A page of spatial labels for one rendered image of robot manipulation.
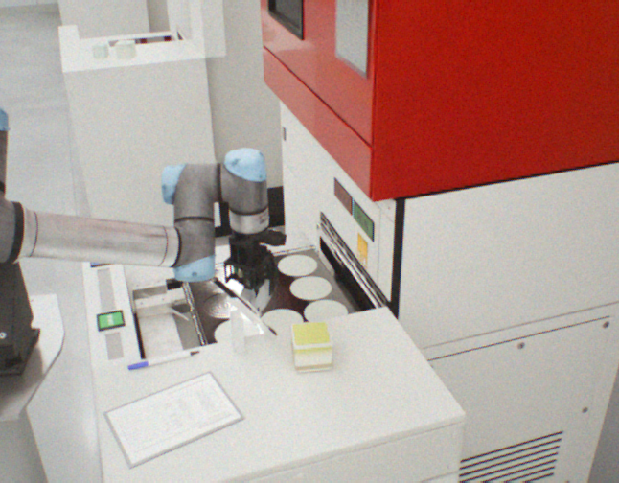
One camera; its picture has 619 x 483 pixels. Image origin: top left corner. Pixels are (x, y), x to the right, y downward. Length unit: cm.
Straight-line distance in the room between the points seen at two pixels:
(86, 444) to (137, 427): 140
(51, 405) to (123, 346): 141
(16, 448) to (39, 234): 87
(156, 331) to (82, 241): 51
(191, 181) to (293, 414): 46
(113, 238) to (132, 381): 32
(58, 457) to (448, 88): 189
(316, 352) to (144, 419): 33
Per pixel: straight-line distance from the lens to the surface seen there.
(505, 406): 194
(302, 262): 180
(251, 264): 137
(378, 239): 152
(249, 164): 127
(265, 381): 134
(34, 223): 116
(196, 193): 129
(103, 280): 171
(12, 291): 167
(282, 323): 159
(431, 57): 132
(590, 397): 211
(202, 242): 127
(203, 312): 164
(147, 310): 168
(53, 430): 278
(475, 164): 146
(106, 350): 149
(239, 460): 121
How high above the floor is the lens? 186
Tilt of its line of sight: 30 degrees down
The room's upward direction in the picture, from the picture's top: 1 degrees counter-clockwise
